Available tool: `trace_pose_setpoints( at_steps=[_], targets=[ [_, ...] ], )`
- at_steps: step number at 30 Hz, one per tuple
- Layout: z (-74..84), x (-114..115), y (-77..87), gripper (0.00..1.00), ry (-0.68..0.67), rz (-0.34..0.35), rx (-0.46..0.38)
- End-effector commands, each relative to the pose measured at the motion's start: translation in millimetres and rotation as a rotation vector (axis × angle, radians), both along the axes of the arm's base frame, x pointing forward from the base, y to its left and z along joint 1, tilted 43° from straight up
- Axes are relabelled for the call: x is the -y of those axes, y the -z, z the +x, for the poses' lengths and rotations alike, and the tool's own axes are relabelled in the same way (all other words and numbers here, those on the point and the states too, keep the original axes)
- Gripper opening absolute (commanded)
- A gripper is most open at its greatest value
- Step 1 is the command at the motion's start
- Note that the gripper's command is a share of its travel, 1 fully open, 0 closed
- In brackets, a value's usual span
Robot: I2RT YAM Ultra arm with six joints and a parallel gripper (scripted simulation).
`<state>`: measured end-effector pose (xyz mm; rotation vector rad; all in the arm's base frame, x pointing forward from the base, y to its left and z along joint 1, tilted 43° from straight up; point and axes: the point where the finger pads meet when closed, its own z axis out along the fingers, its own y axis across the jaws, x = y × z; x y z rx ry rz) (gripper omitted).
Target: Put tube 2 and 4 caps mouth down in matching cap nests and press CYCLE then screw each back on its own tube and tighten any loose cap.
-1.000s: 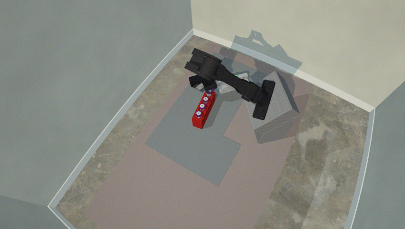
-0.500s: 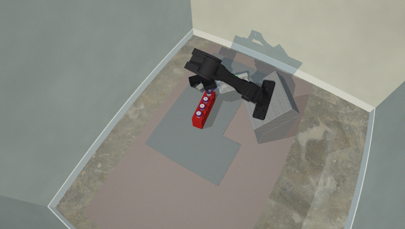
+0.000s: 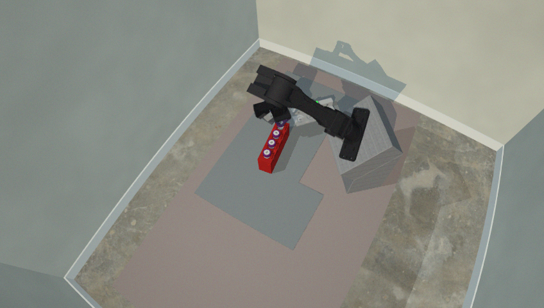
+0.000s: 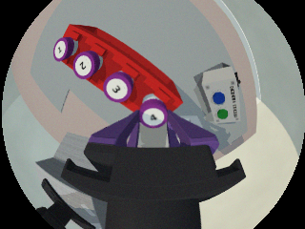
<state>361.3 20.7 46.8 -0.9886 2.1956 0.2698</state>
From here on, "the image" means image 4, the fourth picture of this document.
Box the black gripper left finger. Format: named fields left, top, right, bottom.
left=88, top=110, right=140, bottom=147

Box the purple screw cap with white number 2 dot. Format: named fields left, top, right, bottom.
left=73, top=51, right=100, bottom=79

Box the purple screw cap with white numbered dot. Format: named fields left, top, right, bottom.
left=103, top=72, right=133, bottom=102

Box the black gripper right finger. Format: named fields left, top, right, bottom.
left=167, top=110, right=219, bottom=154

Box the grey flat mat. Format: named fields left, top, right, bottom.
left=30, top=0, right=248, bottom=154

